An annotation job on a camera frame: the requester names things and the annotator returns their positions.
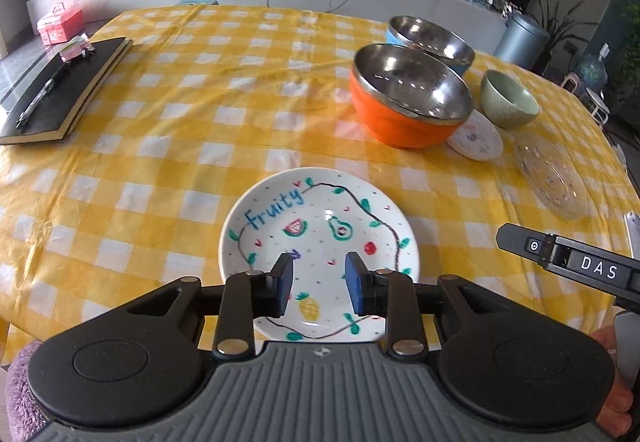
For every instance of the purple fleece clothing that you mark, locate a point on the purple fleece clothing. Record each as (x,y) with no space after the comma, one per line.
(22,397)

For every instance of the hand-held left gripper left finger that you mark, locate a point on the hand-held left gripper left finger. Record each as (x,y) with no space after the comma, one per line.
(283,284)

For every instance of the potted long-leaf plant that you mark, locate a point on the potted long-leaf plant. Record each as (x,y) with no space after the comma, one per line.
(555,21)

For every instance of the blue steel bowl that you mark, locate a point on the blue steel bowl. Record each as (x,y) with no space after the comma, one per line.
(430,34)

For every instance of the climbing vine plant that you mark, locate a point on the climbing vine plant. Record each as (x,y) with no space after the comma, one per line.
(631,46)

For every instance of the black notebook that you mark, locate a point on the black notebook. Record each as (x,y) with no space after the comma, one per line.
(75,86)

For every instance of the turquoise plastic stool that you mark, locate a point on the turquoise plastic stool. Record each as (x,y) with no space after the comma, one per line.
(197,1)

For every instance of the blue water bottle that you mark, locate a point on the blue water bottle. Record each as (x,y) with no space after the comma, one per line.
(590,71)

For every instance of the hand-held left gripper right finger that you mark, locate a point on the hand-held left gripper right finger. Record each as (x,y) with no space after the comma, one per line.
(355,287)

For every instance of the grey trash can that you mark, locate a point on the grey trash can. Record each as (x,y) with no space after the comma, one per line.
(522,41)

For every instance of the pink box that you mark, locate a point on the pink box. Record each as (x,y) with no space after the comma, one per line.
(60,24)

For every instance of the small white plate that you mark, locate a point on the small white plate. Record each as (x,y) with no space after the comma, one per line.
(477,141)

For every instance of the person's right hand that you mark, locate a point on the person's right hand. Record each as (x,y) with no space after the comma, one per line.
(622,409)

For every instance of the green ceramic bowl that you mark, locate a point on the green ceramic bowl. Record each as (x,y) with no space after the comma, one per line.
(500,114)

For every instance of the clear glass plate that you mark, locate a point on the clear glass plate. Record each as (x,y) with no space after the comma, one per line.
(550,177)

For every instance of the white fruit-print plate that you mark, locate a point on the white fruit-print plate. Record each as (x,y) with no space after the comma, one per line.
(320,202)

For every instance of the yellow checkered tablecloth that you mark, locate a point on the yellow checkered tablecloth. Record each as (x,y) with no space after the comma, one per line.
(200,121)

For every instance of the white round stool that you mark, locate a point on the white round stool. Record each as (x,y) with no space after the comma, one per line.
(597,104)

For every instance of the orange steel bowl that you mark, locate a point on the orange steel bowl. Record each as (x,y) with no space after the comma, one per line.
(400,131)

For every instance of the white small device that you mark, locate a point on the white small device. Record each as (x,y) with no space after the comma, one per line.
(634,237)

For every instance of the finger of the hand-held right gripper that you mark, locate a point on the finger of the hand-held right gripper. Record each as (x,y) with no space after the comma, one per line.
(550,249)

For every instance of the pink small heater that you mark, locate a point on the pink small heater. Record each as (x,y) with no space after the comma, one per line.
(570,82)

